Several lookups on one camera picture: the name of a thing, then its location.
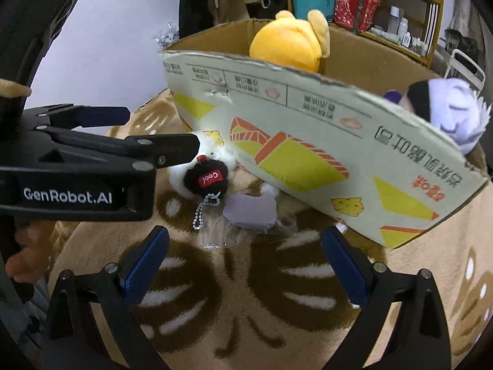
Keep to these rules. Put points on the green pole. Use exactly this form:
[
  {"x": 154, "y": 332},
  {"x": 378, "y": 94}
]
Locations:
[{"x": 357, "y": 18}]

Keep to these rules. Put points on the lavender plush in bag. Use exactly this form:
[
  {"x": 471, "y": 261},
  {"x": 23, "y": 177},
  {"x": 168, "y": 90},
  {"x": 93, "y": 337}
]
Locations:
[{"x": 258, "y": 213}]

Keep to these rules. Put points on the white fluffy plush ball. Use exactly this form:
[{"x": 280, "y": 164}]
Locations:
[{"x": 213, "y": 146}]

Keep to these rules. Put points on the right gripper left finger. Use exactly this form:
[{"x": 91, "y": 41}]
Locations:
[{"x": 71, "y": 338}]

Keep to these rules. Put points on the red patterned bag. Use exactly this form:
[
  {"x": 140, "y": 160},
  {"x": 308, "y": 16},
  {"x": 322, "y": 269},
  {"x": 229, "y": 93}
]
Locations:
[{"x": 345, "y": 11}]

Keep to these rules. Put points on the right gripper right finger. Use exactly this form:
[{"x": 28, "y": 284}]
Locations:
[{"x": 420, "y": 338}]

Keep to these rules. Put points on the white rolling cart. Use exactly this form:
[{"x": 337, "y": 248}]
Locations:
[{"x": 459, "y": 65}]

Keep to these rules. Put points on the black round plush keychain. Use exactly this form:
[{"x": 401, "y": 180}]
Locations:
[{"x": 207, "y": 179}]

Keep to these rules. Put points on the person's left hand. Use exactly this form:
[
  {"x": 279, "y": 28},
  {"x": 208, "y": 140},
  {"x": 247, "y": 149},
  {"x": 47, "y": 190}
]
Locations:
[{"x": 30, "y": 264}]

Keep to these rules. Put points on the yellow plush toy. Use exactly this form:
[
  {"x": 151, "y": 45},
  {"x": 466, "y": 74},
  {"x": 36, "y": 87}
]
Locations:
[{"x": 297, "y": 43}]

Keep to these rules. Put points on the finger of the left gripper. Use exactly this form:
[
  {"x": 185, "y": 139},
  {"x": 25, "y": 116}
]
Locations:
[
  {"x": 69, "y": 116},
  {"x": 162, "y": 150}
]

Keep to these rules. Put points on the snack bag on floor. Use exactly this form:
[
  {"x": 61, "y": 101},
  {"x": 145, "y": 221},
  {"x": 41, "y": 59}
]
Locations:
[{"x": 167, "y": 35}]

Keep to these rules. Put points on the purple haired plush doll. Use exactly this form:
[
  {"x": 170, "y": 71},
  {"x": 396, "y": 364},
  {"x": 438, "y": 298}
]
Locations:
[{"x": 450, "y": 105}]

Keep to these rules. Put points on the cardboard box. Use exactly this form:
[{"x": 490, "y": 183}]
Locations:
[{"x": 328, "y": 138}]

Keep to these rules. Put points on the wooden shelf unit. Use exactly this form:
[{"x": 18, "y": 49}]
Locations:
[{"x": 411, "y": 27}]

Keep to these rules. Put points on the beige patterned blanket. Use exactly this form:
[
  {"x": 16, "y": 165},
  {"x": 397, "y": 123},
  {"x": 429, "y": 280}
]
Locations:
[{"x": 268, "y": 302}]

